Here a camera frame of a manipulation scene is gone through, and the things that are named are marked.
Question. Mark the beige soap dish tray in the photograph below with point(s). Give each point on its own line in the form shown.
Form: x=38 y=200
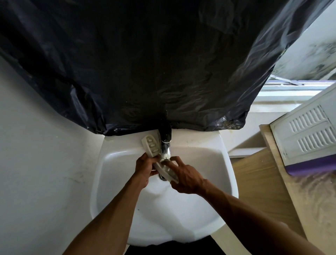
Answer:
x=151 y=144

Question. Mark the white vented appliance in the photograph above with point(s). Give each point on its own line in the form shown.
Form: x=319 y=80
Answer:
x=307 y=131

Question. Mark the wooden cabinet top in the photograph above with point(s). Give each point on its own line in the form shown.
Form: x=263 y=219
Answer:
x=275 y=189

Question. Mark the beige soap dish insert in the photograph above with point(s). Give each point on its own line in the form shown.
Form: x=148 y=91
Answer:
x=168 y=172

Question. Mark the chrome sink faucet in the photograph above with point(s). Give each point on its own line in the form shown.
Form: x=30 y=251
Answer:
x=165 y=143

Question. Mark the person's left forearm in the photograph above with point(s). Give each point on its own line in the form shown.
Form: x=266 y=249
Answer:
x=105 y=218

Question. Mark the metal sink drain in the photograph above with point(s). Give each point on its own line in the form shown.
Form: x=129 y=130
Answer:
x=162 y=178

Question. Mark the white window frame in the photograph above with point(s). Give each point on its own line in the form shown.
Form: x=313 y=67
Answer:
x=291 y=88

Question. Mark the person's right forearm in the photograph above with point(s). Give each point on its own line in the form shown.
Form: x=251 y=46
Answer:
x=252 y=218

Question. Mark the person's left thumb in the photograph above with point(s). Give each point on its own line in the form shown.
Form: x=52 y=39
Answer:
x=154 y=173

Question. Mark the white tiled ledge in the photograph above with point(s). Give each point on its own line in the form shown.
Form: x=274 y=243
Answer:
x=254 y=131

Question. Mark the white ceramic sink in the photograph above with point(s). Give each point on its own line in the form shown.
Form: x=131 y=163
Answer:
x=199 y=170

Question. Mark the person's right hand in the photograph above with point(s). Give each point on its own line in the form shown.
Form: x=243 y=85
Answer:
x=187 y=178

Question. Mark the person's right fingers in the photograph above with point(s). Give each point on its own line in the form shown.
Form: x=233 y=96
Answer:
x=176 y=163

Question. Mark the black plastic sheet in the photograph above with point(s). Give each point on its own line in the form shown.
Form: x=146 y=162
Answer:
x=147 y=63

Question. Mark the person's left hand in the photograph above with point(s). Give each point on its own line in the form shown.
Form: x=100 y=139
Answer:
x=143 y=170

